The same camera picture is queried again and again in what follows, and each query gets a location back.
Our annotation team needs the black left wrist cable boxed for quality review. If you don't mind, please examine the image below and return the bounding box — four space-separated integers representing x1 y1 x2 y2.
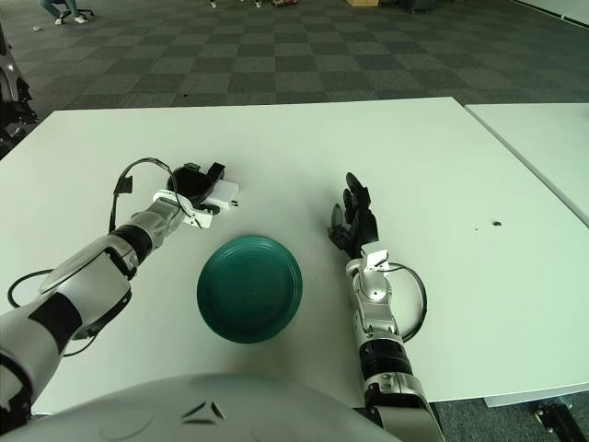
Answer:
109 157 197 231

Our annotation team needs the black table foot caster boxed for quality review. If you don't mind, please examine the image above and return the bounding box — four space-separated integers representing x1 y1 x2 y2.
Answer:
533 399 576 438

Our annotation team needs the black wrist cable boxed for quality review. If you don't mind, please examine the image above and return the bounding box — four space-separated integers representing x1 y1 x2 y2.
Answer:
388 262 428 344
109 157 197 231

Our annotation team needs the black rolling chair base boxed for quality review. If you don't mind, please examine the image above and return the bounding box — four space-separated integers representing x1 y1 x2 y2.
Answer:
62 0 96 22

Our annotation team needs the seated person in jeans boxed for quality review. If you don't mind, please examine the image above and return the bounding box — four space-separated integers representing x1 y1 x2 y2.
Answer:
39 0 88 25

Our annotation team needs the silver robot torso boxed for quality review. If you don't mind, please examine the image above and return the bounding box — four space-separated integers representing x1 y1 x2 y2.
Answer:
31 372 392 442

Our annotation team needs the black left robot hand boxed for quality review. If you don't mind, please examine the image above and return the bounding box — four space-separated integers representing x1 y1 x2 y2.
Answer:
166 161 226 214

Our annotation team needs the white plug charger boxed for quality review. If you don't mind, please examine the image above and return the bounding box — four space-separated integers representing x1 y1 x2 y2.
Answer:
204 180 241 214

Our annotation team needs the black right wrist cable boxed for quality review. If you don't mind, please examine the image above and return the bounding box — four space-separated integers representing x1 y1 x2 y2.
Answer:
388 262 428 344

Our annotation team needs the thin black upper arm cable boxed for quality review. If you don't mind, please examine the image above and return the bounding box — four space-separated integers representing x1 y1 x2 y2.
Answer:
6 270 111 358

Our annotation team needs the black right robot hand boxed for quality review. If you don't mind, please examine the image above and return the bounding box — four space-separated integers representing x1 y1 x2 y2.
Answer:
327 172 379 259

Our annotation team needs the green round plate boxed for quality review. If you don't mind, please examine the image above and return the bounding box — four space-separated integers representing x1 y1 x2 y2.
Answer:
196 235 304 345

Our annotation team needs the black silver office chair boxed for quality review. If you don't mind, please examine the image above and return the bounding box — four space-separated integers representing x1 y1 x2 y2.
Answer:
0 22 36 144

